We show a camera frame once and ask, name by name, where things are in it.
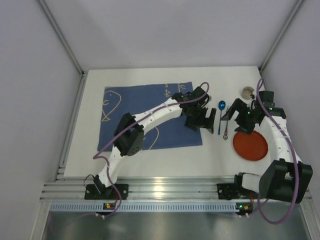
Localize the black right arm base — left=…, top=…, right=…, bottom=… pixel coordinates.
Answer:
left=216, top=183, right=259, bottom=201

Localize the aluminium mounting rail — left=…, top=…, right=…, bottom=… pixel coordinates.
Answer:
left=39, top=149, right=312, bottom=201

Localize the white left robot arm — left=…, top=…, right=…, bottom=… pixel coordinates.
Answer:
left=93, top=86, right=217, bottom=190

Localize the red plate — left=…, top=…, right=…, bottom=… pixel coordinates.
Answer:
left=232, top=130, right=269, bottom=162

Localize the grey slotted cable duct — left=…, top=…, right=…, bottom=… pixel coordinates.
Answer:
left=49, top=201, right=253, bottom=213

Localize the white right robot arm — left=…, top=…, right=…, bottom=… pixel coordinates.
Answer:
left=220, top=90, right=313, bottom=204

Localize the blue fish placemat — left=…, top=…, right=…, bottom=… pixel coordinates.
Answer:
left=97, top=82, right=203, bottom=151

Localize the iridescent purple fork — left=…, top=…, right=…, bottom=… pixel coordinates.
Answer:
left=222, top=106, right=231, bottom=141

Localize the small brown cup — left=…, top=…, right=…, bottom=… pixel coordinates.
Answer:
left=241, top=86, right=255, bottom=100

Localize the blue metallic spoon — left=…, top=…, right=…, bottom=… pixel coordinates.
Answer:
left=217, top=100, right=226, bottom=135

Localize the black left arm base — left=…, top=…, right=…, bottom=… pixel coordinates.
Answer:
left=84, top=183, right=129, bottom=200

